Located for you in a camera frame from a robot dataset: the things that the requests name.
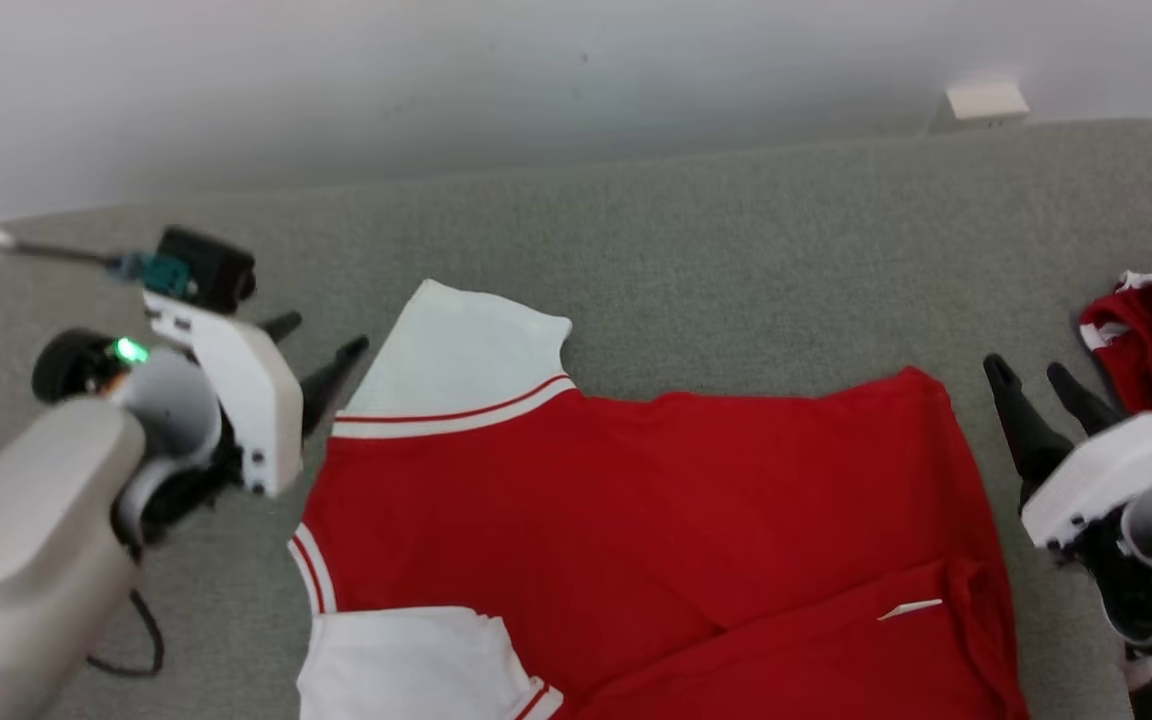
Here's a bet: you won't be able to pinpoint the white wall outlet box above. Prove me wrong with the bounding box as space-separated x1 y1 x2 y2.
943 81 1030 125

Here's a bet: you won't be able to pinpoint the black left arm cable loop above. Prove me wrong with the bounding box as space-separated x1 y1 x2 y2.
86 588 166 678

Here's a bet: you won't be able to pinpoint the red shirt with white sleeves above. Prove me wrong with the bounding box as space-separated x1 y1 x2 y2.
287 279 1033 720

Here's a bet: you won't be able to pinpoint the red Bulls basketball shorts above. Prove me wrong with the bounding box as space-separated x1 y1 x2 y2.
1078 248 1152 417

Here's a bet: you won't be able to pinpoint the teal left camera connector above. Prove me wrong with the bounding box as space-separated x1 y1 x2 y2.
106 251 193 300

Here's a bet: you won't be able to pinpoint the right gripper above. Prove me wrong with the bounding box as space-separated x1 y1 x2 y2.
983 353 1152 550

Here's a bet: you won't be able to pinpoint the black left camera cable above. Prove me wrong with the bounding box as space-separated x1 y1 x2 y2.
0 228 127 269

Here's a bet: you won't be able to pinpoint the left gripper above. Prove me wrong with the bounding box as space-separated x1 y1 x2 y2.
114 290 371 533

